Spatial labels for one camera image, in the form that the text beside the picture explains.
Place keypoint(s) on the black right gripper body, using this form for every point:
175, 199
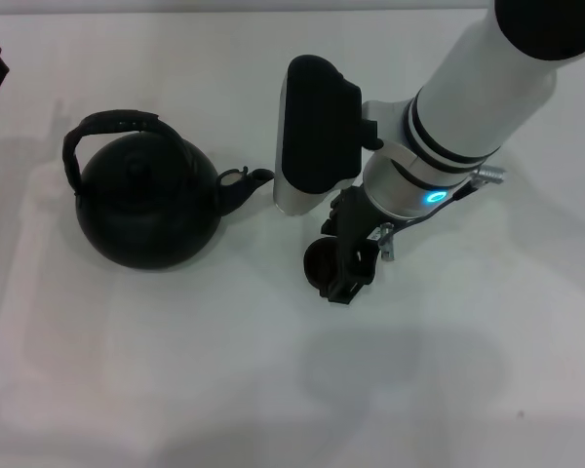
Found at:
356, 234

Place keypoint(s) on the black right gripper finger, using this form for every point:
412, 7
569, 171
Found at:
343, 291
332, 222

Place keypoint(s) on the small dark brown teacup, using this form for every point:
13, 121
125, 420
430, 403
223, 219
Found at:
319, 263

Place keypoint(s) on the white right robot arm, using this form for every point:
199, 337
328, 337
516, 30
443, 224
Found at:
468, 107

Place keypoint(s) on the silver metal gripper bracket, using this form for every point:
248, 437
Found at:
384, 241

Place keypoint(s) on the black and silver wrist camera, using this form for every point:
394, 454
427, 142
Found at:
319, 131

